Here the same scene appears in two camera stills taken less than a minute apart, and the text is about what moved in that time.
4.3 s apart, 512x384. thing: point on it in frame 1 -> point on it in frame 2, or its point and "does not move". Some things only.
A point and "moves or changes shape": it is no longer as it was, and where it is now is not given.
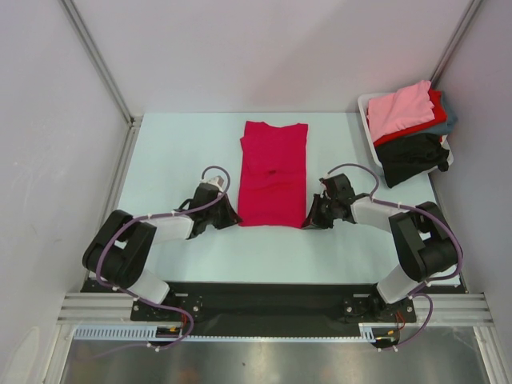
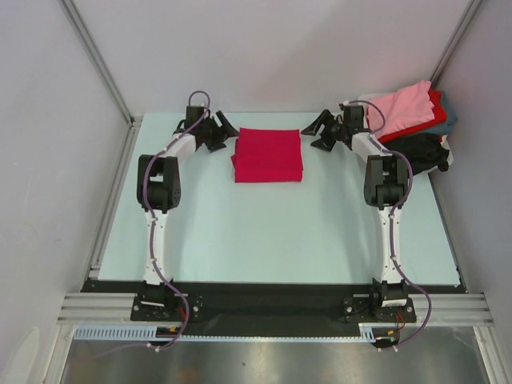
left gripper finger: [227, 220] -> [214, 146]
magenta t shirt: [273, 175] moves or changes shape
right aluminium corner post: [454, 42] does not move
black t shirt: [404, 159] does not move
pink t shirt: [407, 106] does not move
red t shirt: [440, 116] does not move
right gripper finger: [317, 206] -> [314, 128]
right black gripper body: [323, 210] -> [327, 132]
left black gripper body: [214, 214] -> [211, 130]
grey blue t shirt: [445, 127] does not move
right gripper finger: [318, 221] -> [326, 144]
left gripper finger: [227, 209] -> [226, 126]
